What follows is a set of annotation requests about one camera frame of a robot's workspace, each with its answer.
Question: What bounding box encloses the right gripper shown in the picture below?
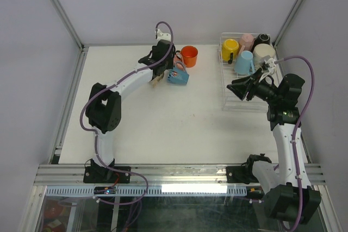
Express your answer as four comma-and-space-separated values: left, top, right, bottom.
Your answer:
226, 67, 281, 104

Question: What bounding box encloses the white light-blue mug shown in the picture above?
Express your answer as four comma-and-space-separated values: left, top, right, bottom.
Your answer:
234, 51, 255, 76

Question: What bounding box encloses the green inside mug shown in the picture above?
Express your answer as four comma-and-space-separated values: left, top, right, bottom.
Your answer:
253, 43, 276, 72

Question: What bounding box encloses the yellow mug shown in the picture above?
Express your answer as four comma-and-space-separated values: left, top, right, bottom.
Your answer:
221, 39, 240, 64

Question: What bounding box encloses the black mug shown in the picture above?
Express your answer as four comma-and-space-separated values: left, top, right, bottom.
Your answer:
253, 34, 271, 47

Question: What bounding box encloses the blue mug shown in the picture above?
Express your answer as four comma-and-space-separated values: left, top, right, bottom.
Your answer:
167, 61, 189, 85

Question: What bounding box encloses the beige mug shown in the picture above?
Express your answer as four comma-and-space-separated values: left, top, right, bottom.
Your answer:
150, 73, 164, 88

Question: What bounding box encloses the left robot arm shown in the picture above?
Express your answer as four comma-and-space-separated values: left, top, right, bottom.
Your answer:
80, 40, 176, 184

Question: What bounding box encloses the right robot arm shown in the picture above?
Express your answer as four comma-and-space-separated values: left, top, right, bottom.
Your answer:
227, 70, 321, 224

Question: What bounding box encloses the clear dish rack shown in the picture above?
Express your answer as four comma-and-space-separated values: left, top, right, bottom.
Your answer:
218, 33, 268, 112

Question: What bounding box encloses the orange mug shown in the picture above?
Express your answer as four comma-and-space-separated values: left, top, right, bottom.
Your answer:
176, 46, 198, 68

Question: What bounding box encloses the pink patterned mug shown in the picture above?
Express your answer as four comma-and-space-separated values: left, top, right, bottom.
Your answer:
173, 53, 184, 66

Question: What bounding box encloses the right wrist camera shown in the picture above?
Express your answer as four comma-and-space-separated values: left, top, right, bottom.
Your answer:
260, 55, 276, 77

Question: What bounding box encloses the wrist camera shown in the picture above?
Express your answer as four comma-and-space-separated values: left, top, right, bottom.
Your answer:
155, 28, 172, 42
260, 55, 276, 77

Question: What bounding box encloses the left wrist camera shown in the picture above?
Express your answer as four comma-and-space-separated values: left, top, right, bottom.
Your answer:
155, 28, 172, 42

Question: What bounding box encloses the white cable duct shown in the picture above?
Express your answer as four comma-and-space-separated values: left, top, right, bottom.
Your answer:
46, 183, 247, 197

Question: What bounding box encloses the aluminium mounting rail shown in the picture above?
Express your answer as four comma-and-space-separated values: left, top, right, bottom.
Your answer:
35, 162, 326, 189

